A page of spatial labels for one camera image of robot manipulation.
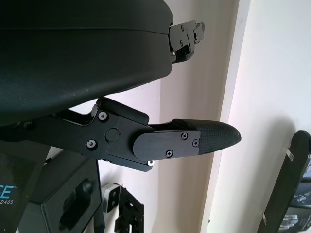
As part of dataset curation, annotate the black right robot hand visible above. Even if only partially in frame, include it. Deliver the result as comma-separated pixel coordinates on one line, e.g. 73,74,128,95
114,188,145,233

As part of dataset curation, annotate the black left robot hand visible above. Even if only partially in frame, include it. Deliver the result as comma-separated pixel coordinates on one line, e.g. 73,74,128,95
0,0,242,174

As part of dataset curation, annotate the small silver depth camera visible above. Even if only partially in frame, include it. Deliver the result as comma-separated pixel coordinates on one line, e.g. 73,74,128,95
102,185,122,215

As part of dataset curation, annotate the black RealSense box lid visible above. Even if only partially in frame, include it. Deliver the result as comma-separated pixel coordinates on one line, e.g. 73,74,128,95
0,152,47,233

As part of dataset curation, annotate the dark printed carton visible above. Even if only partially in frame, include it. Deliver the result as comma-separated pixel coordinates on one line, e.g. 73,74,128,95
281,155,311,233

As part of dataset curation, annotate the black camera box base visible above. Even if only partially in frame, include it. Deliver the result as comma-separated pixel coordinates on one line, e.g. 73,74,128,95
26,157,104,233

